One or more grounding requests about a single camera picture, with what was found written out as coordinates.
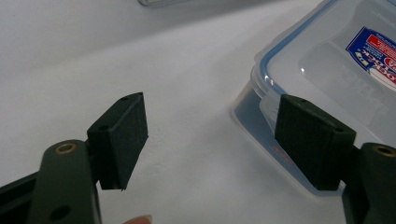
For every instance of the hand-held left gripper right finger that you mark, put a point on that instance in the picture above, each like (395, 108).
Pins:
(311, 137)

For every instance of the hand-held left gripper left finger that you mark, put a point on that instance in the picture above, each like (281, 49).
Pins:
(120, 140)

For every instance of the clear plastic container with lid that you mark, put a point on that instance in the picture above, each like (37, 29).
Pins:
(327, 77)

